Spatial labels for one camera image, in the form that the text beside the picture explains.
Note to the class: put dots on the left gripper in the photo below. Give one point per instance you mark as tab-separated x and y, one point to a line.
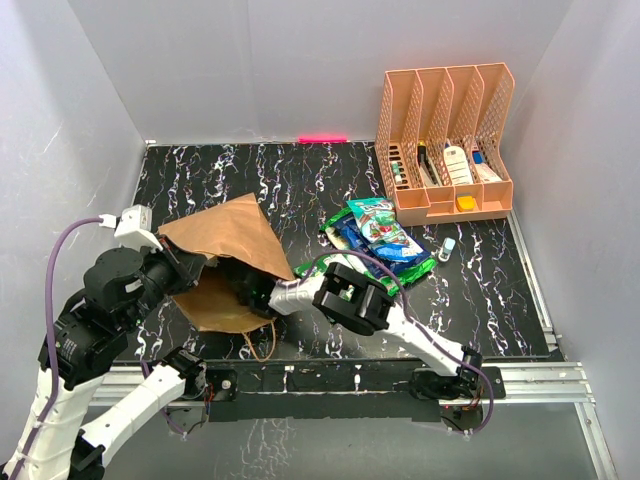
187	265

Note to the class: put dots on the brown paper bag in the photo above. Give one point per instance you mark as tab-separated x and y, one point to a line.
234	232

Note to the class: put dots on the green snack packet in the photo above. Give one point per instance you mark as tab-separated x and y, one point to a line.
319	266

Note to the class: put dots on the green Chuba chips bag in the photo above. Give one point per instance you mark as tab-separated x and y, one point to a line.
366	267

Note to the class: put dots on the blue sea salt vinegar bag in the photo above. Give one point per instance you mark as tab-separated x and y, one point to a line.
348	230

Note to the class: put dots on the small colourful snack packet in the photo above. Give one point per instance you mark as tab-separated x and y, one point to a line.
375	218

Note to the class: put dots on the white blue snack packet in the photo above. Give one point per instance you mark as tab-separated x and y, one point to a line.
398	268

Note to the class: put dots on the blue M&M candy packet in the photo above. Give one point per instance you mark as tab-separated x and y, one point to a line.
395	252

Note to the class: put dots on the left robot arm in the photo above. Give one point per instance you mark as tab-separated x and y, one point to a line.
79	350

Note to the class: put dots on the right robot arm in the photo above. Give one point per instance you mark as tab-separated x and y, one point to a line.
363	306

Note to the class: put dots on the pink tape strip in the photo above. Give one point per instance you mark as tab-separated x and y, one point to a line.
330	139

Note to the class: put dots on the green white small bottles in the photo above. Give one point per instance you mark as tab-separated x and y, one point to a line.
399	175

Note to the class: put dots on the small white blue bottle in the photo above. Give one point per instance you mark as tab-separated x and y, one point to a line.
446	249

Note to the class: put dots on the black yellow marker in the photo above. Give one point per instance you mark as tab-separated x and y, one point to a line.
430	176

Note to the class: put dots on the yellow block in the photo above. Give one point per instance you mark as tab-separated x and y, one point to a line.
465	203

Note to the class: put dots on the white lotion bottle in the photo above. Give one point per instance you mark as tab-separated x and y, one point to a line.
457	166

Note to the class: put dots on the orange mesh file organizer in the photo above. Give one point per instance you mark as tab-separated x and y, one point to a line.
465	106

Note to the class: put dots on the white tube blue cap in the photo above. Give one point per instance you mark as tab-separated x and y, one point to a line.
485	173

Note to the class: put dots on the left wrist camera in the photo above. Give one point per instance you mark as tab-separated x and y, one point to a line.
132	229

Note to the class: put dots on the aluminium frame rail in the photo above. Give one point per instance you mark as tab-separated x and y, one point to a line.
536	381

